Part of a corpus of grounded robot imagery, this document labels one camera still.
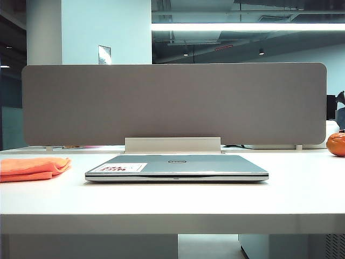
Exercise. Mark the framed wall poster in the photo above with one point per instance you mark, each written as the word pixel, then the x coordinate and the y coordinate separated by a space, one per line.
pixel 104 54

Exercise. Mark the black ceiling spot lamp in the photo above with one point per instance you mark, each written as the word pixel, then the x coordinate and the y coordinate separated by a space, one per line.
pixel 261 51

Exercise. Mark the black monitor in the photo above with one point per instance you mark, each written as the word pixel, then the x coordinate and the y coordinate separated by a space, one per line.
pixel 332 106

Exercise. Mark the silver closed laptop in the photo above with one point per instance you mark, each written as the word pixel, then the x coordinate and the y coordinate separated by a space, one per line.
pixel 205 167

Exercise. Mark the orange cloth rag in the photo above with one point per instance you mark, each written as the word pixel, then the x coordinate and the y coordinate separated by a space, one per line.
pixel 32 167

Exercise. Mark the white desk leg panel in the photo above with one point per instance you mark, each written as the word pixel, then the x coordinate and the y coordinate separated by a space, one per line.
pixel 91 246

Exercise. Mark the long ceiling light strip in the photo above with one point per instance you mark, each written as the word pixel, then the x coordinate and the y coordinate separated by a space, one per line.
pixel 242 26

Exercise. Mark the white cabinet with vent grille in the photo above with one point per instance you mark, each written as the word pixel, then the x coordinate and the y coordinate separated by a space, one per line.
pixel 291 246

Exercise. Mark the red illuminated sign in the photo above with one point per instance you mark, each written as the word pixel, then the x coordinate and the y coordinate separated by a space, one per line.
pixel 223 48

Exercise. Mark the orange round fruit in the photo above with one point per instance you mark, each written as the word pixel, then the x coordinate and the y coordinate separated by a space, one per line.
pixel 337 145

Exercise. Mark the white rounded object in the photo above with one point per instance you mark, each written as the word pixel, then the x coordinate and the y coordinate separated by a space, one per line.
pixel 332 127

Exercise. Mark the grey fabric desk divider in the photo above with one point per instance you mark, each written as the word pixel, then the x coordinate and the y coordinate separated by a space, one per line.
pixel 172 102

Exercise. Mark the white flat device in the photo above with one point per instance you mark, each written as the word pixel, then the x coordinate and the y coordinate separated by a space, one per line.
pixel 280 146

